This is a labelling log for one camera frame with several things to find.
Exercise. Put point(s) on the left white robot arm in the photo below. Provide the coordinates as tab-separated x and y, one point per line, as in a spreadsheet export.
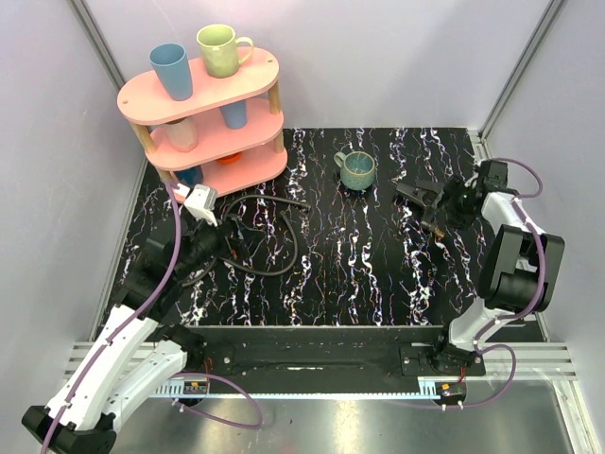
135	355

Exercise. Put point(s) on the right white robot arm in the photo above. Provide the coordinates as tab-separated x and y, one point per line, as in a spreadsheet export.
517	279

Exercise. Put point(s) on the black marble pattern mat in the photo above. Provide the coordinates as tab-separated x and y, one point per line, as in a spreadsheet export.
329	255

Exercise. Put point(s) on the teal glazed ceramic mug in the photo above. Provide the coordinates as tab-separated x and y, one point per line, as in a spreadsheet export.
357	169

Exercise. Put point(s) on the pale pink faceted cup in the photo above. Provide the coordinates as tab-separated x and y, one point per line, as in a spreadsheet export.
182	134

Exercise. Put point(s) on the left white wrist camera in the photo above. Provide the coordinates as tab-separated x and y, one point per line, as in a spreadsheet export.
198	200

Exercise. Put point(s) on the dark blue mug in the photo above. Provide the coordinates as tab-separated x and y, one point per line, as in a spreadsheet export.
190	176

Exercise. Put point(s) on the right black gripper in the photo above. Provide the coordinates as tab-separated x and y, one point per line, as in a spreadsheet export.
456	218

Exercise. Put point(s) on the blue cup middle shelf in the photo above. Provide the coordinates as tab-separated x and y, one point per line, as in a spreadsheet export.
235	114

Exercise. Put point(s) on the orange plastic bowl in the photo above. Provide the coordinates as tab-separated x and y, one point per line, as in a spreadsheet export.
229	159

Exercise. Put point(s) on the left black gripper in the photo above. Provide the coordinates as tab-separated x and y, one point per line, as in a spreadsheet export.
227	239

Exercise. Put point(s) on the pink three-tier wooden shelf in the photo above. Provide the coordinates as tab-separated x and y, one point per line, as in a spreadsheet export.
144	102

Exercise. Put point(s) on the light blue plastic cup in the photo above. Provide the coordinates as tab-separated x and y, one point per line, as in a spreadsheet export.
171	66

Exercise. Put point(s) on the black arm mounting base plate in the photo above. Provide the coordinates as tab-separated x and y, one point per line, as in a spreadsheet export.
214	345

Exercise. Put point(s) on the aluminium frame rail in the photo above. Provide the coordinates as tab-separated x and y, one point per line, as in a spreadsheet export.
528	361

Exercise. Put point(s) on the light green ceramic mug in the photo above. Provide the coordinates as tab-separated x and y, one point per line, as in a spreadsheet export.
222	51

